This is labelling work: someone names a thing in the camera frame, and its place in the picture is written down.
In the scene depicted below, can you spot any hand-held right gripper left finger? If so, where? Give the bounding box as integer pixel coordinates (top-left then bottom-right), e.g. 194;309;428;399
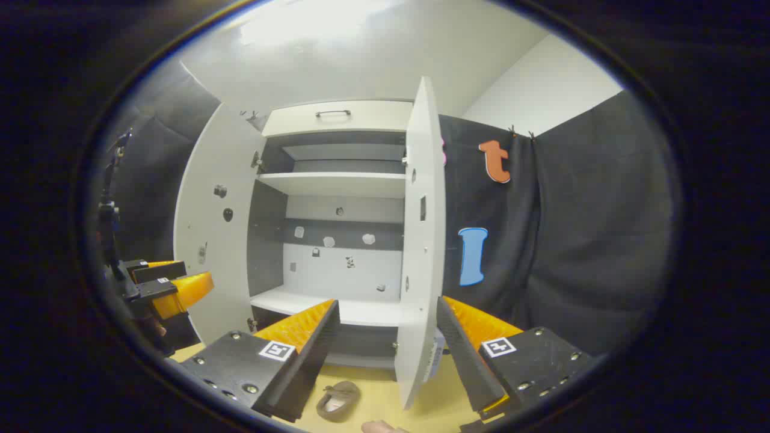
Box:
179;299;340;423

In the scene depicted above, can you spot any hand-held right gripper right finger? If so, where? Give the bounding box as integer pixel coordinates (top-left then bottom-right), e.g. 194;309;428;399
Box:
437;295;594;422

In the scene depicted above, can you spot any white door with apple sticker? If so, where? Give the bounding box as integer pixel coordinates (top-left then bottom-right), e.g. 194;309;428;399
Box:
173;103;266;346

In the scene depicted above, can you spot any brown fuzzy shoe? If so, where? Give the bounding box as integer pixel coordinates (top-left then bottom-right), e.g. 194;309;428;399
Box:
316;380;361;422

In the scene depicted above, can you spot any white shoe cabinet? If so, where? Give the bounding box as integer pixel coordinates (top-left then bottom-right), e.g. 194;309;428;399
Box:
247;99;416;369

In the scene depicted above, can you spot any white door with cat sticker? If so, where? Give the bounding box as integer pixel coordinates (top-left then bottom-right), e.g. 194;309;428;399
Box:
394;76;447;411

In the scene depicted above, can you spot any white cabinet shelf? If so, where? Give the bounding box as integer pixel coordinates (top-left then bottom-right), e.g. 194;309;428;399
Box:
257;172;407;199

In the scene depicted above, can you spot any black backdrop cloth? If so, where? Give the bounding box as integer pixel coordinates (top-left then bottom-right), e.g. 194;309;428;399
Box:
438;90;677;357
108;60;222;265

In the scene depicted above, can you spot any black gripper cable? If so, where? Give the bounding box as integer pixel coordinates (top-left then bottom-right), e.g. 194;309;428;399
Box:
103;128;133;208

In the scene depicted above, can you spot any white drawer with handle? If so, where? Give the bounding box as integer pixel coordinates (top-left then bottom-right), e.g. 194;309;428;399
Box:
262;100;414;138

